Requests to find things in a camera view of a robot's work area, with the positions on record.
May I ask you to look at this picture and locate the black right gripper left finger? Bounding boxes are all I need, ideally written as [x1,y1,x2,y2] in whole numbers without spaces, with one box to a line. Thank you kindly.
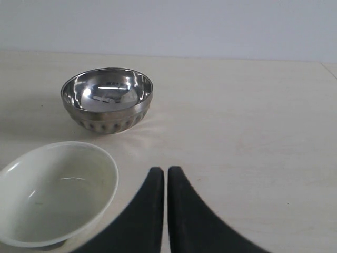
[74,167,164,253]

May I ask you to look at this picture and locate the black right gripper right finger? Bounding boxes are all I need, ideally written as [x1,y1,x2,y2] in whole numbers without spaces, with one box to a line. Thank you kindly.
[167,166,267,253]

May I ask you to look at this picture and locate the white ceramic bowl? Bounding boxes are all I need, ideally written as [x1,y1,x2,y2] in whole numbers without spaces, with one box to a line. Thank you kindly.
[1,141,119,248]

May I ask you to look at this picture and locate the ribbed stainless steel bowl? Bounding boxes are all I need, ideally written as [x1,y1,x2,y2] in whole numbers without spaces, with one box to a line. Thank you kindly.
[61,67,153,134]

